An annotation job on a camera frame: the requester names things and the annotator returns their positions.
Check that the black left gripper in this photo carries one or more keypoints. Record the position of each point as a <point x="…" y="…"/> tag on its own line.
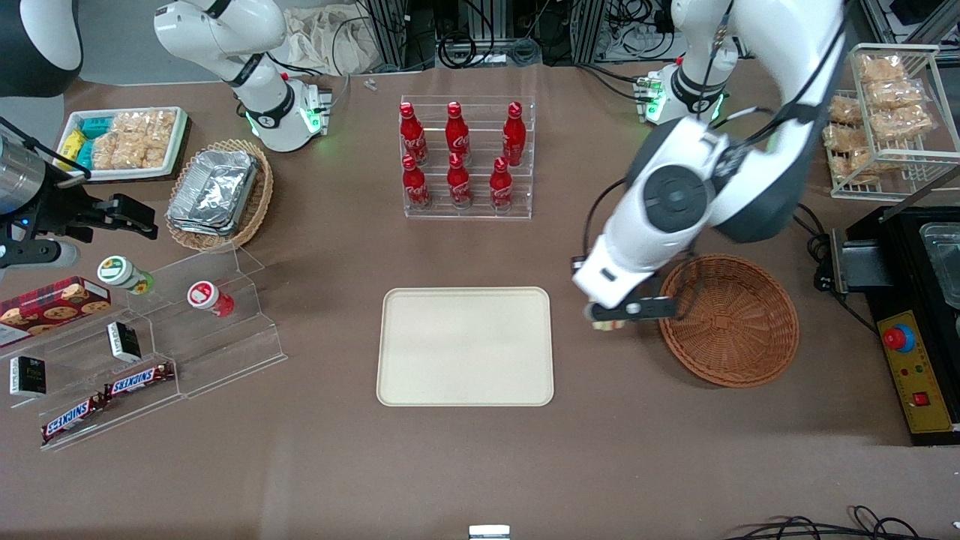
<point x="648" y="286"/>

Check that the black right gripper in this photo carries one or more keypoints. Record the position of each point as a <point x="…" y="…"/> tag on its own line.
<point x="66" y="212"/>

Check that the triangular sandwich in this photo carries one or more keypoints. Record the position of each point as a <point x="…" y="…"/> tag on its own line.
<point x="606" y="324"/>

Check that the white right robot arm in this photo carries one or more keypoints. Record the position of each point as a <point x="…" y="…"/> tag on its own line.
<point x="264" y="105"/>

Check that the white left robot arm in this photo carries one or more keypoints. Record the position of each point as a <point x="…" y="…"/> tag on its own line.
<point x="675" y="195"/>

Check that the white rectangular snack tray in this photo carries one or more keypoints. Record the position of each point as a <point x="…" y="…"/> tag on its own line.
<point x="120" y="175"/>

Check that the brown wicker basket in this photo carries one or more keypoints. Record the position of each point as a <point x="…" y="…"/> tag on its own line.
<point x="742" y="330"/>

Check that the light oval wicker basket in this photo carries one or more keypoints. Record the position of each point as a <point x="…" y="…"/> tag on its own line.
<point x="259" y="202"/>

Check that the beige rectangular tray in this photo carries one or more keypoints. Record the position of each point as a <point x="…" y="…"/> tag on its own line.
<point x="465" y="346"/>

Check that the green lidded cup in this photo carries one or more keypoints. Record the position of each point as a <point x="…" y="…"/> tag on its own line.
<point x="120" y="271"/>

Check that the rice cracker bag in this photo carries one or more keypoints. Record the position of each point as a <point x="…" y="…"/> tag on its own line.
<point x="127" y="154"/>
<point x="146" y="124"/>

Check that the teal snack packet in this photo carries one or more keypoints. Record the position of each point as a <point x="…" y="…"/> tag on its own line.
<point x="96" y="127"/>
<point x="85" y="155"/>

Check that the yellow snack packet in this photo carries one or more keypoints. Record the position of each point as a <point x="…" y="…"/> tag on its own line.
<point x="71" y="144"/>

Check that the stacked aluminium foil trays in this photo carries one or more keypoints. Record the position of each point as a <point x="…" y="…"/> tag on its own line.
<point x="214" y="191"/>

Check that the red lidded cup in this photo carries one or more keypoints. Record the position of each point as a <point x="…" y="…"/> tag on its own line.
<point x="206" y="296"/>

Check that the red cookie box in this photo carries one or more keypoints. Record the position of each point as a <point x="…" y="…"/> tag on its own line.
<point x="52" y="307"/>

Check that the small black box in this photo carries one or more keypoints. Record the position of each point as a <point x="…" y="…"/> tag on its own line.
<point x="124" y="341"/>
<point x="28" y="376"/>

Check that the Snickers bar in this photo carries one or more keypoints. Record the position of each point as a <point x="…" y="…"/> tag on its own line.
<point x="139" y="380"/>
<point x="71" y="418"/>

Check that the clear acrylic step shelf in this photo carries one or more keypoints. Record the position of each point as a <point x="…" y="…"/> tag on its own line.
<point x="225" y="352"/>

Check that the red cola bottle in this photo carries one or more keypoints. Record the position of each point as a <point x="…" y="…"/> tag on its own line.
<point x="457" y="133"/>
<point x="459" y="182"/>
<point x="501" y="185"/>
<point x="514" y="135"/>
<point x="415" y="184"/>
<point x="412" y="135"/>

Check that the clear acrylic bottle rack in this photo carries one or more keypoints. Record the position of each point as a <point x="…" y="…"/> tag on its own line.
<point x="469" y="214"/>

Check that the red emergency stop button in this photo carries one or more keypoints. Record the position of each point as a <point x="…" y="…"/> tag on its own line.
<point x="898" y="339"/>

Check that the clear bagged fried snack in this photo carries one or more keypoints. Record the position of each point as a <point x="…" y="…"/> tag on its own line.
<point x="881" y="69"/>
<point x="904" y="122"/>
<point x="847" y="139"/>
<point x="856" y="165"/>
<point x="896" y="94"/>
<point x="846" y="110"/>

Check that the black tabletop machine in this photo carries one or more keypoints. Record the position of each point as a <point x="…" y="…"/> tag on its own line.
<point x="900" y="255"/>

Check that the beige cloth bag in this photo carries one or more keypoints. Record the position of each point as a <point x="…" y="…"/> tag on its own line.
<point x="322" y="41"/>

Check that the yellow control panel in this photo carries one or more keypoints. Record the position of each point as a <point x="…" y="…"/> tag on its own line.
<point x="919" y="375"/>

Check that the clear plastic container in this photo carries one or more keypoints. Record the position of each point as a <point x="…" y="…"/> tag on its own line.
<point x="943" y="255"/>

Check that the silver metal bracket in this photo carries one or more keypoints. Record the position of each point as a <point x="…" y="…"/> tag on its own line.
<point x="489" y="532"/>

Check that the aluminium frame post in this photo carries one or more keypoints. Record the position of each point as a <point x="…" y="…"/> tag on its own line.
<point x="390" y="34"/>
<point x="589" y="30"/>

